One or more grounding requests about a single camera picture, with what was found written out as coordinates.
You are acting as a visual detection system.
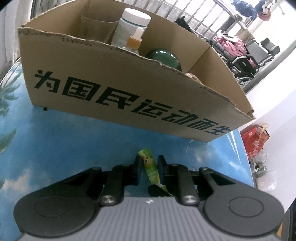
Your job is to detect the black folding wheelchair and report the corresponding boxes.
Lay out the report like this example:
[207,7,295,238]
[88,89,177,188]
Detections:
[208,38,280,87]

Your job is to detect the white supplement bottle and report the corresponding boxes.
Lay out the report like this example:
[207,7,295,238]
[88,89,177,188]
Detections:
[111,8,152,49]

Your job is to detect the green lip balm tube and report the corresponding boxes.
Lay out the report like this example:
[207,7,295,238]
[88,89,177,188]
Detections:
[138,149,168,192]

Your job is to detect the pink clothes pile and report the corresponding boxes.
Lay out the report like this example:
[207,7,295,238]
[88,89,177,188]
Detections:
[212,34,248,60]

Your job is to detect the amber dropper bottle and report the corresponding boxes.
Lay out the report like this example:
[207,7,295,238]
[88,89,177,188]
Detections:
[123,27,144,54]

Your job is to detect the brown cardboard box with print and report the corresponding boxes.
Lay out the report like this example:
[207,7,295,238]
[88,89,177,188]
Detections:
[18,1,253,142]

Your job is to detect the dark green round jar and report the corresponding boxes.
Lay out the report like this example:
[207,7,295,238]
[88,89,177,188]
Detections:
[145,48,182,72]

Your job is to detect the gold ribbed round jar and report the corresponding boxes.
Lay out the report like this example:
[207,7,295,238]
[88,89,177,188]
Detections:
[185,72,203,84]

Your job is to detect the metal balcony railing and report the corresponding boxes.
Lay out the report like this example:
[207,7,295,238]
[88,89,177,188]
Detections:
[123,0,246,39]

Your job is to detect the red plastic bag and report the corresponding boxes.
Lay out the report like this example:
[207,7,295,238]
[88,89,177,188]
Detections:
[240,123,270,162]

